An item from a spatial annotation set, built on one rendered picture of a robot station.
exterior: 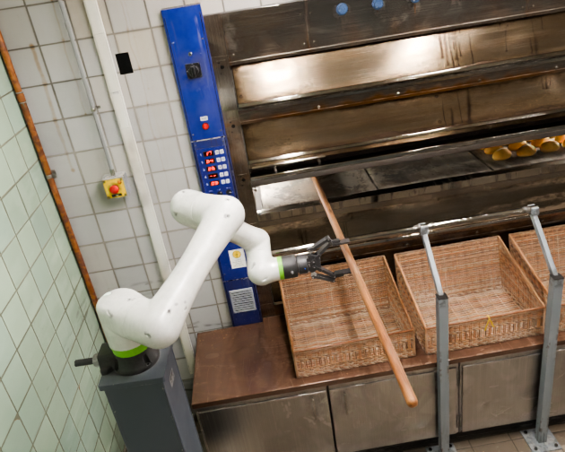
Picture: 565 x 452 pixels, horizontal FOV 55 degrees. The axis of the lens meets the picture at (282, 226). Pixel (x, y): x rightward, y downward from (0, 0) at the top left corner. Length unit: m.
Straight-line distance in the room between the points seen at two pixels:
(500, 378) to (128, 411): 1.69
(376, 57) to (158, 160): 1.07
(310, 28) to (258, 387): 1.58
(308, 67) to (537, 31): 1.02
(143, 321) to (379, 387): 1.34
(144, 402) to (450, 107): 1.80
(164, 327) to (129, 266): 1.26
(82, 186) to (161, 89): 0.59
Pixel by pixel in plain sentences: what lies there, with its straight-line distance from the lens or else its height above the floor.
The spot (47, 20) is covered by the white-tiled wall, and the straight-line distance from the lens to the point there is 2.50.
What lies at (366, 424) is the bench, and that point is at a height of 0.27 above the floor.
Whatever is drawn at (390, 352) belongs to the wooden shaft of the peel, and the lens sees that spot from 1.67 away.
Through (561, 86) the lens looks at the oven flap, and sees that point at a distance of 2.87.
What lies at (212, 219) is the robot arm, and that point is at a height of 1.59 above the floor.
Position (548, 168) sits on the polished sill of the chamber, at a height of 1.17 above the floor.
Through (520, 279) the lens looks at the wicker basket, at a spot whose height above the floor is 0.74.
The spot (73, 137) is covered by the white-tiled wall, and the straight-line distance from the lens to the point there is 2.58.
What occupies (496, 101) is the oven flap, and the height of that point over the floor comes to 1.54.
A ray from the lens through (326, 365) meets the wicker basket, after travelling 2.52.
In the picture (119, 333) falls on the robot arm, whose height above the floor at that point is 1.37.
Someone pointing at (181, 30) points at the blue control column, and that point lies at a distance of 2.37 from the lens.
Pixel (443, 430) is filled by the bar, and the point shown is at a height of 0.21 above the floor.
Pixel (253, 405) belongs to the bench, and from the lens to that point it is 2.57.
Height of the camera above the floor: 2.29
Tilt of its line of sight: 27 degrees down
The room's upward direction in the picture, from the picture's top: 9 degrees counter-clockwise
